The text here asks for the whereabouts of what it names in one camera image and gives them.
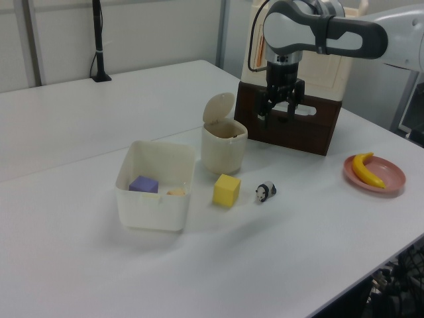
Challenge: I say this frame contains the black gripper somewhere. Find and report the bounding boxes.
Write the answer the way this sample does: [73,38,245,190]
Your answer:
[256,51,306,129]

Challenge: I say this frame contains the beige trash can with lid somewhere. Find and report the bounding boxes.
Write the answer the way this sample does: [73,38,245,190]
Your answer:
[201,92,249,176]

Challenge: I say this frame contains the dark brown wooden drawer box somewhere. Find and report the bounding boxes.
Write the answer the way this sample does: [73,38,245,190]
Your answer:
[233,79,343,157]

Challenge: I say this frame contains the cream wooden toy cabinet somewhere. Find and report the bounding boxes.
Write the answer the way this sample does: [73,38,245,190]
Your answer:
[240,0,369,104]

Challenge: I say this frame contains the small panda figurine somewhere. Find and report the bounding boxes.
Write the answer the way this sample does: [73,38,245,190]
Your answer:
[254,180,278,205]

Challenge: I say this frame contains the yellow toy banana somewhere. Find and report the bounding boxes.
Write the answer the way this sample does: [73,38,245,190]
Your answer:
[351,151,387,190]

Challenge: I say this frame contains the yellow cube block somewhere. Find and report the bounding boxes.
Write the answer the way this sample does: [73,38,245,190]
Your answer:
[212,174,242,208]

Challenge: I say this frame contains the pink plate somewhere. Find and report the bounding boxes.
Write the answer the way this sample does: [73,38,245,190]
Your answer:
[343,154,407,199]

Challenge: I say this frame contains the purple cube block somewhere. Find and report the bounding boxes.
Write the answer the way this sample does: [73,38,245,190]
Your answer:
[128,175,160,194]

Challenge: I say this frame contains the white plastic square bin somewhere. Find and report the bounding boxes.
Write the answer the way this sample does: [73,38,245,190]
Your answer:
[114,139,197,233]

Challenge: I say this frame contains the black pole on base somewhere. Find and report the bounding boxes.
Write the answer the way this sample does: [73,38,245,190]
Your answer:
[89,0,113,83]

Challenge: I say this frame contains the black mesh chair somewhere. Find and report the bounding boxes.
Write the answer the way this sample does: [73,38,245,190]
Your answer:
[366,243,424,318]

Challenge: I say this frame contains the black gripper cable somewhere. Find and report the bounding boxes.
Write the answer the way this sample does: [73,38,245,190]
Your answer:
[246,2,270,73]

